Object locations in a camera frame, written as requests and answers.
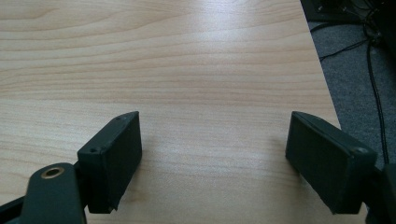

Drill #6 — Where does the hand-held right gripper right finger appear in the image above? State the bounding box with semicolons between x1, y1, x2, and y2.
285;110;378;216

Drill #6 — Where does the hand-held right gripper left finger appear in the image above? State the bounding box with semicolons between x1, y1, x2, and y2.
77;110;143;215

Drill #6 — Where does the black stand base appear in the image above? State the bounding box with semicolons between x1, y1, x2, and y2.
299;0;396;48

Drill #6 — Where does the long black floor cable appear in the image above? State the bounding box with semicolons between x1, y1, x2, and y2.
365;38;390;165

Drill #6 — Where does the thin black floor cable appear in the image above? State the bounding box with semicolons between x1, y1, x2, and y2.
318;38;370;62

